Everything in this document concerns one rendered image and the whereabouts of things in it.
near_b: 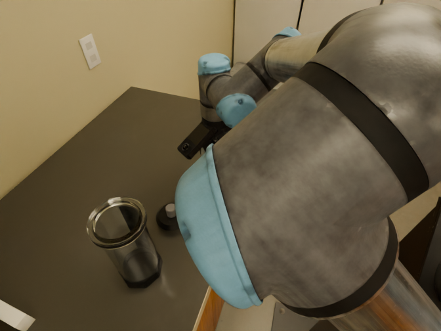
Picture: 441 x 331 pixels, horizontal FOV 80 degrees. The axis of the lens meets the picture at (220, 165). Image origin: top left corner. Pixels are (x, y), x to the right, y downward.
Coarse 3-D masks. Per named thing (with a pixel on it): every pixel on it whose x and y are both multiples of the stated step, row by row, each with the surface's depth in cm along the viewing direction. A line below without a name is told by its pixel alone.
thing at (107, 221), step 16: (96, 208) 51; (112, 208) 53; (128, 208) 54; (144, 208) 51; (96, 224) 50; (112, 224) 55; (128, 224) 58; (96, 240) 46; (112, 240) 46; (128, 240) 47; (144, 240) 53; (112, 256) 51; (128, 256) 51; (144, 256) 55; (128, 272) 56; (144, 272) 58
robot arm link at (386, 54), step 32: (288, 32) 49; (320, 32) 30; (352, 32) 16; (384, 32) 14; (416, 32) 14; (256, 64) 51; (288, 64) 35; (320, 64) 22; (352, 64) 14; (384, 64) 13; (416, 64) 13; (384, 96) 13; (416, 96) 13; (416, 128) 13
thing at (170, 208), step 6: (168, 204) 71; (174, 204) 71; (162, 210) 73; (168, 210) 70; (174, 210) 70; (156, 216) 73; (162, 216) 72; (168, 216) 72; (174, 216) 72; (162, 222) 71; (168, 222) 71; (174, 222) 71; (162, 228) 71; (168, 228) 70; (174, 228) 70
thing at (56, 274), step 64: (128, 128) 105; (192, 128) 105; (64, 192) 82; (128, 192) 82; (0, 256) 68; (64, 256) 68; (0, 320) 58; (64, 320) 58; (128, 320) 58; (192, 320) 58
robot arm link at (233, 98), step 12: (240, 72) 53; (252, 72) 51; (216, 84) 56; (228, 84) 53; (240, 84) 52; (252, 84) 52; (216, 96) 54; (228, 96) 52; (240, 96) 51; (252, 96) 53; (216, 108) 54; (228, 108) 51; (240, 108) 51; (252, 108) 52; (228, 120) 52; (240, 120) 53
